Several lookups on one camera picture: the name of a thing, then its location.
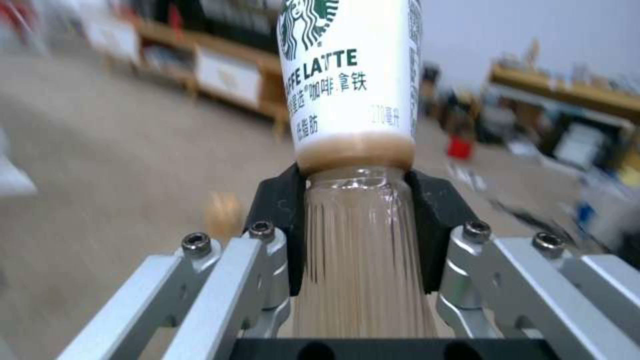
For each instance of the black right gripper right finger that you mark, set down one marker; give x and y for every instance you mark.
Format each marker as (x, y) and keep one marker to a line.
(520, 281)

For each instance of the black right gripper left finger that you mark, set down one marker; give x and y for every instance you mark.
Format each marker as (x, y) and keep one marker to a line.
(220, 285)

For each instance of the Starbucks latte coffee bottle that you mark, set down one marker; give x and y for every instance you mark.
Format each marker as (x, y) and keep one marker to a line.
(350, 150)

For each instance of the small red box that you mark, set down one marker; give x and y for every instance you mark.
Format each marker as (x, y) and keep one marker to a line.
(460, 145)

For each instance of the wooden shelf with yellow top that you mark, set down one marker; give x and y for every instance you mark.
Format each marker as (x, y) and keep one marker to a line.
(565, 108)

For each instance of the long wooden low cabinet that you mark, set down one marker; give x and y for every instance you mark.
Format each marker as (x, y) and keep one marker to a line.
(210, 71)

